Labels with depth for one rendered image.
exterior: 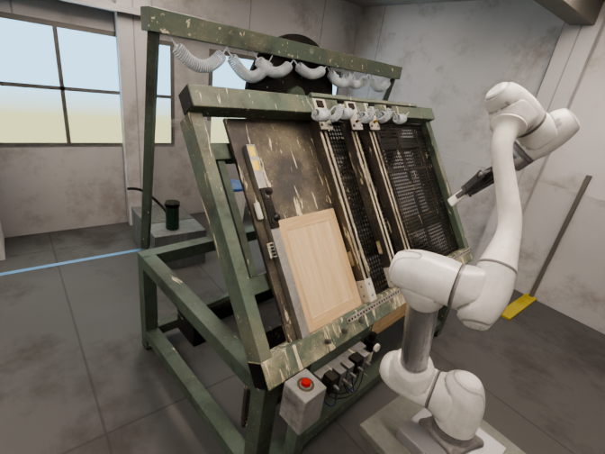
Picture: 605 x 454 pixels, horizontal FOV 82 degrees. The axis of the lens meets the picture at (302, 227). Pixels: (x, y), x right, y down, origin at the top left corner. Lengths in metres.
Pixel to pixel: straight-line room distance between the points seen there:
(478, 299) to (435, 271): 0.13
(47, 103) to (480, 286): 4.20
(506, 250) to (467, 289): 0.16
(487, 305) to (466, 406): 0.57
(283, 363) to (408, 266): 0.79
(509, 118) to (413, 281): 0.55
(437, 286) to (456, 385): 0.55
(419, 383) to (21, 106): 4.16
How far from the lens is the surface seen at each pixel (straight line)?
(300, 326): 1.68
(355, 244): 1.97
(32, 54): 4.44
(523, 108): 1.23
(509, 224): 1.15
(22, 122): 4.50
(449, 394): 1.52
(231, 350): 1.76
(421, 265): 1.05
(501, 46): 5.03
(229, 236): 1.50
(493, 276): 1.06
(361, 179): 2.22
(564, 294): 4.88
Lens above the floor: 2.01
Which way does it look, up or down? 23 degrees down
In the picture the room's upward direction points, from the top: 9 degrees clockwise
